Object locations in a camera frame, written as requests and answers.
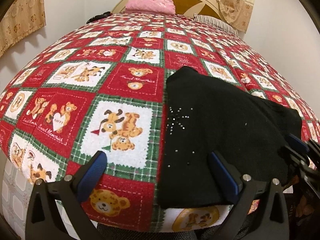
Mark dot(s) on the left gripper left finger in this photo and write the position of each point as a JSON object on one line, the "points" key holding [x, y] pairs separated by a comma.
{"points": [[43, 218]]}

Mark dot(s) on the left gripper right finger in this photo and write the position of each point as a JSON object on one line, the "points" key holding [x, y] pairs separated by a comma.
{"points": [[241, 190]]}

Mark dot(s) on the black pants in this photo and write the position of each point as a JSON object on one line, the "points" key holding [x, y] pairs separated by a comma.
{"points": [[207, 115]]}

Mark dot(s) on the person's hand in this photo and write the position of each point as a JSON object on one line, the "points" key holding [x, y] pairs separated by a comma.
{"points": [[298, 198]]}

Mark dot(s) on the red patchwork bear bedspread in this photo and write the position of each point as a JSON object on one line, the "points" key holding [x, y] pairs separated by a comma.
{"points": [[102, 87]]}

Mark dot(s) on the striped pillow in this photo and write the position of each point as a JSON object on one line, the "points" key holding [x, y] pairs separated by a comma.
{"points": [[216, 23]]}

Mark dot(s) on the pink folded blanket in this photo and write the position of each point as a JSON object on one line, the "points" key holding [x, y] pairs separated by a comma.
{"points": [[151, 6]]}

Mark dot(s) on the black item beside bed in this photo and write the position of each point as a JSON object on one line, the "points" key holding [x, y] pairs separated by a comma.
{"points": [[99, 17]]}

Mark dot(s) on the beige curtain left wall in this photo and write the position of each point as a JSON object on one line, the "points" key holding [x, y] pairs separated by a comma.
{"points": [[22, 19]]}

